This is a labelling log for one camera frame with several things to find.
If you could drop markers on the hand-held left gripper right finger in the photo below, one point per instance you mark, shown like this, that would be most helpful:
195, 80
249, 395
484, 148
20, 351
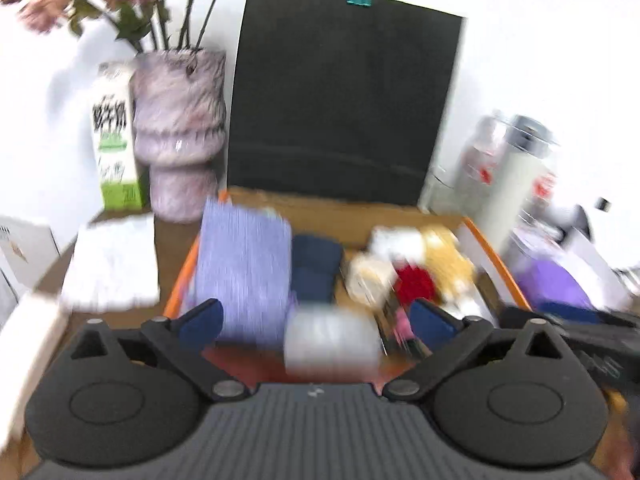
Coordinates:
434, 325

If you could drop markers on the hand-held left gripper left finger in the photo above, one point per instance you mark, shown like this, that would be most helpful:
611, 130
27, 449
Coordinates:
202, 322

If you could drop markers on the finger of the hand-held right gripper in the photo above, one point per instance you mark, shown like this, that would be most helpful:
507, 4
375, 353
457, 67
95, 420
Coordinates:
570, 312

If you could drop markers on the red fabric flower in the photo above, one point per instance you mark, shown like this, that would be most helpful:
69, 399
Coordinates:
414, 284

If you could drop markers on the purple cloth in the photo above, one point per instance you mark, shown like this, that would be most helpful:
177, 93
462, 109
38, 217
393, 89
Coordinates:
242, 270

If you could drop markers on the yellow plush toy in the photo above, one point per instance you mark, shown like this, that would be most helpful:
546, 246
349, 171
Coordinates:
450, 260

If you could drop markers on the translucent cotton swab box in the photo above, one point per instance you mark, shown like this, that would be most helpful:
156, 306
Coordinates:
330, 337

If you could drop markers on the navy zip pouch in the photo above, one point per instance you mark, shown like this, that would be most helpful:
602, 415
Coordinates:
315, 267

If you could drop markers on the red cardboard box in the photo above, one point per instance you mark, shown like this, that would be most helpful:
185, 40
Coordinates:
320, 215

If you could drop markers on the pink small object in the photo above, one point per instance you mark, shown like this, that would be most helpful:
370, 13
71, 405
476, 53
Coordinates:
404, 324

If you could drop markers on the purple tissue pack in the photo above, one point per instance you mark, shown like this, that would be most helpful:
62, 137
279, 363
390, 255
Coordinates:
555, 272

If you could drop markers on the beige cloth pad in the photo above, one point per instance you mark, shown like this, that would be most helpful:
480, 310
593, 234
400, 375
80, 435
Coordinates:
370, 277

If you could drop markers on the crumpled white paper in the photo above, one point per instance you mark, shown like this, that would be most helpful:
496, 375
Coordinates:
112, 265

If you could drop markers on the white thermos bottle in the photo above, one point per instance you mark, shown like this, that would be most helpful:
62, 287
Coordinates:
515, 190

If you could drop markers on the clear glass cup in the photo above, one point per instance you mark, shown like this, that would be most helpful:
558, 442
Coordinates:
436, 190

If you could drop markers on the white power bank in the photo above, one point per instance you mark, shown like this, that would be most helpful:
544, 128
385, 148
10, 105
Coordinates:
27, 345

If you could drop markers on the purple textured vase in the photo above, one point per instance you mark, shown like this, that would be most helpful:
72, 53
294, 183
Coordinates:
180, 135

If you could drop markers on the green white milk carton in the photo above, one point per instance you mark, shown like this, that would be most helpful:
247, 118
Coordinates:
117, 150

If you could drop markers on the black paper bag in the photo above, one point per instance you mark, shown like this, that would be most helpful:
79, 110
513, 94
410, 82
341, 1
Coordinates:
345, 95

